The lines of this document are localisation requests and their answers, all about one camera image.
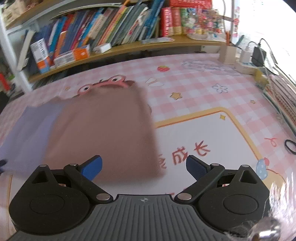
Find beige pen holder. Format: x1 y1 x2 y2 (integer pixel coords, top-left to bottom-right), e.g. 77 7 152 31
218 31 236 65

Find colourful figurine decoration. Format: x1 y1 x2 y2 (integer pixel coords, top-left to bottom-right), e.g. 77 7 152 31
184 8 226 42

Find white power strip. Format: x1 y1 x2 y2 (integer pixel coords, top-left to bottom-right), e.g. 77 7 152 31
234 60 258 75

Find white charger block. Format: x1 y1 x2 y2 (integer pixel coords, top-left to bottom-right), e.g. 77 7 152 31
93 43 112 54

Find red dictionaries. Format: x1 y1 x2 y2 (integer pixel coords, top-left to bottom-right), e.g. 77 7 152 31
159 1 212 37

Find wooden white bookshelf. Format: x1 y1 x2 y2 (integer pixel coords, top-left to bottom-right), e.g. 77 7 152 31
1 1 227 93

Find pink checkered tablecloth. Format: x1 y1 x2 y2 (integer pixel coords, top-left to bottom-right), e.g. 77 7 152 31
1 54 295 240

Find black power adapter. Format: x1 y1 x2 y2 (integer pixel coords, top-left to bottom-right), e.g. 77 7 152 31
251 47 266 67

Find flat orange white box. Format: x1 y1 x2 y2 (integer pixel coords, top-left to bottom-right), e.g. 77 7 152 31
54 45 90 68

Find row of colourful books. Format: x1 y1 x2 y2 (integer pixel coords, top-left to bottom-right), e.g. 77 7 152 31
31 1 164 69

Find black hair tie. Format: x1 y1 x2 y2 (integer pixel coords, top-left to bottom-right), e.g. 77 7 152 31
284 139 296 155

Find white orange medicine box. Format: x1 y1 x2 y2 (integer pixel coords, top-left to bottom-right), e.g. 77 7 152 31
30 38 50 74

